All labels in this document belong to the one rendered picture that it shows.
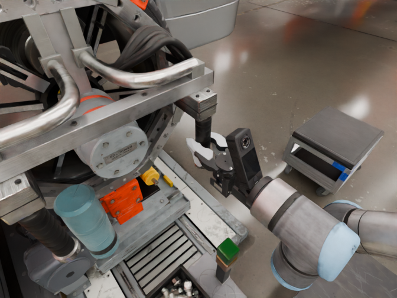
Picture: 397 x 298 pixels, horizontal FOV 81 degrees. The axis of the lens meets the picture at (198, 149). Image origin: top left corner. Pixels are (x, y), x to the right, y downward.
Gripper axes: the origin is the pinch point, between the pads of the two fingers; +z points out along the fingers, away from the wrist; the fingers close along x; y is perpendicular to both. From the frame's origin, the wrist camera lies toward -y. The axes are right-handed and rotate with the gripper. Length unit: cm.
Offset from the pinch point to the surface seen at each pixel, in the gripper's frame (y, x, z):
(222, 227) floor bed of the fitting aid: 75, 19, 2
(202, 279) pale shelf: 37.9, -12.0, -16.3
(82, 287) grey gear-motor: 75, -45, 22
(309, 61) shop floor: 82, 241, 82
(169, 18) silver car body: -8, 33, 55
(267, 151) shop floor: 83, 88, 25
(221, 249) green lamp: 16.9, -9.0, -18.8
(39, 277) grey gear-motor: 44, -50, 19
